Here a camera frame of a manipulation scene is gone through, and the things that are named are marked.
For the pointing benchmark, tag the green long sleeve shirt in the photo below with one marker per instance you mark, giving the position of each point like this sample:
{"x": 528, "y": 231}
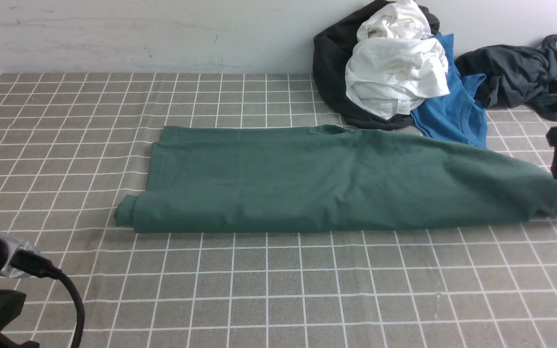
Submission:
{"x": 329, "y": 179}

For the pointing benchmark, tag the white crumpled shirt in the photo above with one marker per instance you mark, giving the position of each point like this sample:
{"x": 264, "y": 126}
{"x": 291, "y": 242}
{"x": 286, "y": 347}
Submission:
{"x": 397, "y": 62}

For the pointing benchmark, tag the dark grey crumpled garment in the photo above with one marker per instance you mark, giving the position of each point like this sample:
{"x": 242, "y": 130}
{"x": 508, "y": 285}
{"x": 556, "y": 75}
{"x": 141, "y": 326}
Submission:
{"x": 515, "y": 75}

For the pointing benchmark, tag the blue t-shirt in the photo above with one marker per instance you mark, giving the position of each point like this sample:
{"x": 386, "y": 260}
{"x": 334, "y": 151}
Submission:
{"x": 456, "y": 117}

